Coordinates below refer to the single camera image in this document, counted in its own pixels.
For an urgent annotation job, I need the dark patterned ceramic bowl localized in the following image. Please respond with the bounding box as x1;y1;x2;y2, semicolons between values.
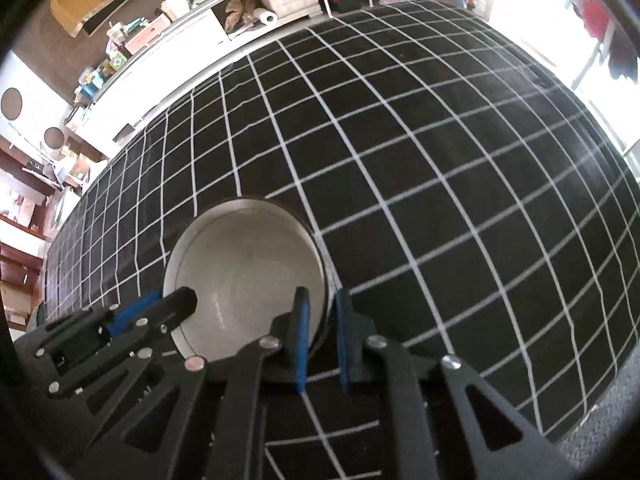
163;197;331;362

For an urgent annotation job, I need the black white grid tablecloth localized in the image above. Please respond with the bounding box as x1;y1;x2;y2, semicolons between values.
46;1;639;479

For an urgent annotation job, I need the pink box on cabinet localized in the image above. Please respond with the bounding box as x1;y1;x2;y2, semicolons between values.
125;14;171;54

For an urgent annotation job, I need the paper towel roll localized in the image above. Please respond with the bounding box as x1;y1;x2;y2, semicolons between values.
253;8;279;26

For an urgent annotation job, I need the white tv cabinet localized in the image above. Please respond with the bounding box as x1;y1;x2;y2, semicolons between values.
65;0;322;154

